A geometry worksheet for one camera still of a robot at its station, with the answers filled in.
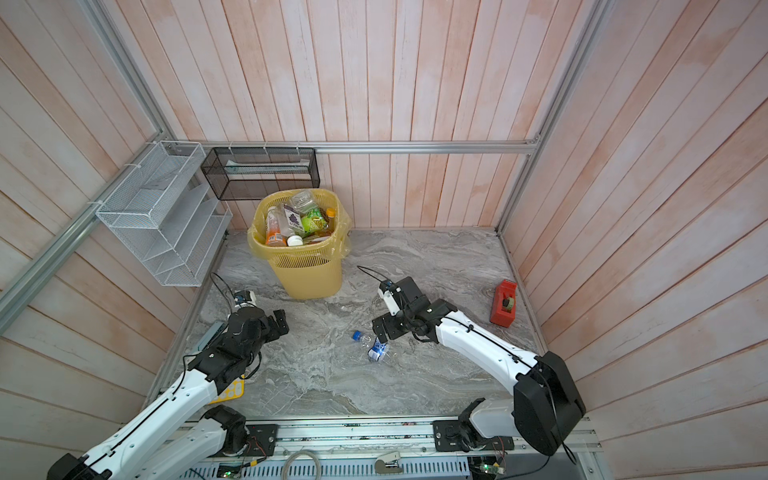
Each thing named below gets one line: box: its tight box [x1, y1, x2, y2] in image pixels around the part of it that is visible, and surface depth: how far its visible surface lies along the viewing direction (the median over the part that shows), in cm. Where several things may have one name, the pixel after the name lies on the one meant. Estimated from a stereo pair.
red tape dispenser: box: [490, 279, 518, 328], surface depth 93 cm
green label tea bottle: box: [302, 208, 328, 233], surface depth 88 cm
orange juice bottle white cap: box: [265, 206, 287, 247], surface depth 83 cm
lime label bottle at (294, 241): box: [287, 235, 303, 247], surface depth 80 cm
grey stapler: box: [374, 451, 404, 474], surface depth 71 cm
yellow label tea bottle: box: [326, 207, 337, 233], surface depth 93 cm
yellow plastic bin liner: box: [246, 189, 352, 260], surface depth 81 cm
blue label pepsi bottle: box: [351, 330, 390, 362], surface depth 87 cm
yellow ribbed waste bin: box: [247, 188, 353, 300], surface depth 86 cm
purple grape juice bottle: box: [280, 204, 305, 247], surface depth 83 cm
